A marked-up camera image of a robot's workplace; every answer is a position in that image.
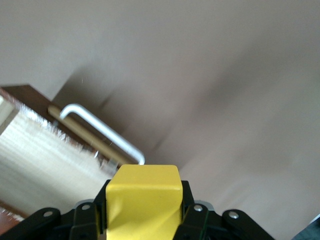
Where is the yellow wooden block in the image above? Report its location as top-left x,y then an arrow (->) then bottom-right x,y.
104,164 -> 185,240

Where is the wooden drawer with metal handle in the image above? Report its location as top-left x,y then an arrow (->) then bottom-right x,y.
0,84 -> 146,221

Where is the brown table cover sheet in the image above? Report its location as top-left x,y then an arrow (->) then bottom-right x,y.
0,0 -> 320,240

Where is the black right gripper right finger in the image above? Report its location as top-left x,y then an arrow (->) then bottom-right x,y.
174,179 -> 276,240

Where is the dark brown wooden cabinet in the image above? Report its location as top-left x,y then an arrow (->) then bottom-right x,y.
0,198 -> 30,227

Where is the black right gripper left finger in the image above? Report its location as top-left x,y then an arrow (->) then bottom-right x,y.
4,179 -> 109,240

